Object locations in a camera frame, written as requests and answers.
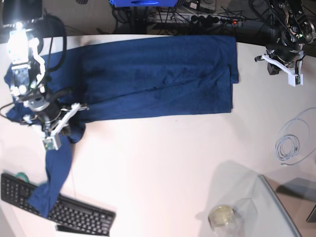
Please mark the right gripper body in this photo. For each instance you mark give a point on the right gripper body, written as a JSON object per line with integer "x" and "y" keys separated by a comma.
{"x": 51, "y": 115}

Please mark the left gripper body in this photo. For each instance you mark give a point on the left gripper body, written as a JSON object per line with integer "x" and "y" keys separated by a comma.
{"x": 287, "y": 55}

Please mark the dark blue t-shirt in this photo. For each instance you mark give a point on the dark blue t-shirt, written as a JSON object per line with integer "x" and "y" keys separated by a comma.
{"x": 142, "y": 78}

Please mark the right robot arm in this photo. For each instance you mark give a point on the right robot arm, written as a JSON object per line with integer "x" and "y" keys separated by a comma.
{"x": 25, "y": 23}

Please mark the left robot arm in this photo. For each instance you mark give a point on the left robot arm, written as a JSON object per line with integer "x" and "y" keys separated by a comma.
{"x": 293, "y": 31}

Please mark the green tape roll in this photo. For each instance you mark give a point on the green tape roll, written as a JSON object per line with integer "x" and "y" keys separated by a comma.
{"x": 22, "y": 176}

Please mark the black computer keyboard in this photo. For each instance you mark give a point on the black computer keyboard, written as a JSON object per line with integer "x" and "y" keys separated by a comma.
{"x": 69, "y": 213}

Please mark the white power strip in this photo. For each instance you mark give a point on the white power strip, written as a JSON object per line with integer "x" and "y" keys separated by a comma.
{"x": 170, "y": 18}

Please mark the blue box with hole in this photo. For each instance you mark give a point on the blue box with hole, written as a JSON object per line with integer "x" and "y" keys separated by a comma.
{"x": 128, "y": 3}

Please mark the clear glass jar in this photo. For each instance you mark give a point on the clear glass jar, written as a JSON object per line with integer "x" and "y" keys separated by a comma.
{"x": 224, "y": 221}

